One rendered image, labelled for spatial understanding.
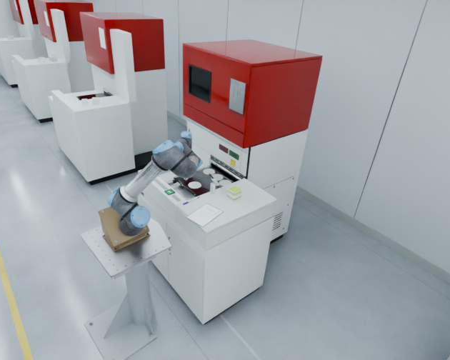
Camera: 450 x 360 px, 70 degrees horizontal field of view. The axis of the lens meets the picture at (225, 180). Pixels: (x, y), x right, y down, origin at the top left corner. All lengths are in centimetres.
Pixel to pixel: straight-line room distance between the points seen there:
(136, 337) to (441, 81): 306
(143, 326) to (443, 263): 271
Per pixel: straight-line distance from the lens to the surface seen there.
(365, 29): 346
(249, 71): 218
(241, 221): 213
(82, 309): 294
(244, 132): 231
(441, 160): 331
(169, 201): 225
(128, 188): 187
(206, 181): 256
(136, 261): 202
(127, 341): 267
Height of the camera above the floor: 224
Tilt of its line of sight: 31 degrees down
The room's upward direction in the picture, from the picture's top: 4 degrees clockwise
